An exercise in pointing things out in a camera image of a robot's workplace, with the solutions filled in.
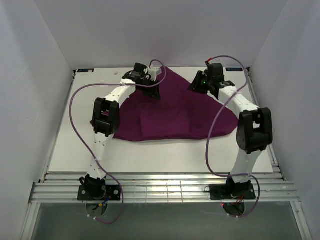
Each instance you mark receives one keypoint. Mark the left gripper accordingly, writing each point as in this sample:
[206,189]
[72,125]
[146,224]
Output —
[152,89]

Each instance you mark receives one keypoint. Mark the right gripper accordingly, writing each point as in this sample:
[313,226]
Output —
[197,83]

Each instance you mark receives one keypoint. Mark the purple cloth mat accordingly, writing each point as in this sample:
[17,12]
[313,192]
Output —
[179,113]

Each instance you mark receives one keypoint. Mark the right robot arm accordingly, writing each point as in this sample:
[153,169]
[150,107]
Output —
[254,130]

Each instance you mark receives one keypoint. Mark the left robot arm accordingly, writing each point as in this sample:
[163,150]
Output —
[106,113]

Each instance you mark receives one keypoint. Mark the right blue label sticker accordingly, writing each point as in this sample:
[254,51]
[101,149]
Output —
[234,69]

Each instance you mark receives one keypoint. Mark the blue label sticker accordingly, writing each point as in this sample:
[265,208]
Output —
[234,69]
[85,70]

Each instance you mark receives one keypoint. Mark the left blue label sticker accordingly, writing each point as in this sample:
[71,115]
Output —
[85,70]

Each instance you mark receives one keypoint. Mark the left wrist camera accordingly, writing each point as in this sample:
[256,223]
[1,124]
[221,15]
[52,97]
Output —
[153,73]

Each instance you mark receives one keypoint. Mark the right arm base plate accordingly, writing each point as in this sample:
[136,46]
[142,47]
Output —
[220,192]

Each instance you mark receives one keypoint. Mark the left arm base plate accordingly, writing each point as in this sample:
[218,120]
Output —
[107,192]

